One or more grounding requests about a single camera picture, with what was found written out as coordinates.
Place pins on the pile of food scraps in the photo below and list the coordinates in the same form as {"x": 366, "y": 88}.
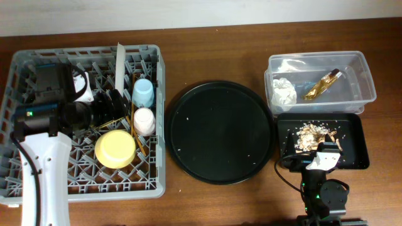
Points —
{"x": 310, "y": 136}

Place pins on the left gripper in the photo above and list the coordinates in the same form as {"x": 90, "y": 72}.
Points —
{"x": 105, "y": 107}

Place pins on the black rectangular tray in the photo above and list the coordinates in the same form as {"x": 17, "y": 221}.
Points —
{"x": 349, "y": 132}

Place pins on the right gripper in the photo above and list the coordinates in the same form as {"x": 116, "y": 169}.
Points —
{"x": 300, "y": 163}

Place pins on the grey round plate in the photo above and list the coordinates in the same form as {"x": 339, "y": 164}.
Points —
{"x": 120, "y": 70}

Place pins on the white tissue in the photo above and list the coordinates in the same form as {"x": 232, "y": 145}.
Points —
{"x": 284, "y": 92}

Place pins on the yellow bowl with food scraps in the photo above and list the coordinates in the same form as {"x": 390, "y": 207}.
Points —
{"x": 115, "y": 149}

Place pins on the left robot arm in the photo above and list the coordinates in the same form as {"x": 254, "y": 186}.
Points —
{"x": 43, "y": 133}

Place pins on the clear plastic bin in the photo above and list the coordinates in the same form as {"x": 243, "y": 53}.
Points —
{"x": 349, "y": 93}

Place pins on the wooden chopstick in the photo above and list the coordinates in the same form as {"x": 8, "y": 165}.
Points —
{"x": 134, "y": 134}
{"x": 132, "y": 104}

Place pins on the pink plastic cup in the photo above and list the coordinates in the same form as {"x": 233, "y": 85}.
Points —
{"x": 144, "y": 122}

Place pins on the gold snack wrapper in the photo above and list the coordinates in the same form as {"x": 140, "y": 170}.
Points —
{"x": 323, "y": 84}

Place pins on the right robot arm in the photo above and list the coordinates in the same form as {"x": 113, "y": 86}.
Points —
{"x": 324, "y": 198}

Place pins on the grey dishwasher rack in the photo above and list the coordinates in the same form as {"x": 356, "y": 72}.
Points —
{"x": 88, "y": 180}

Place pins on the blue plastic cup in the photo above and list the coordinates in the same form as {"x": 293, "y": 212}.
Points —
{"x": 143, "y": 93}

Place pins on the round black tray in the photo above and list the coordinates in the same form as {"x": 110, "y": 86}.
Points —
{"x": 220, "y": 133}

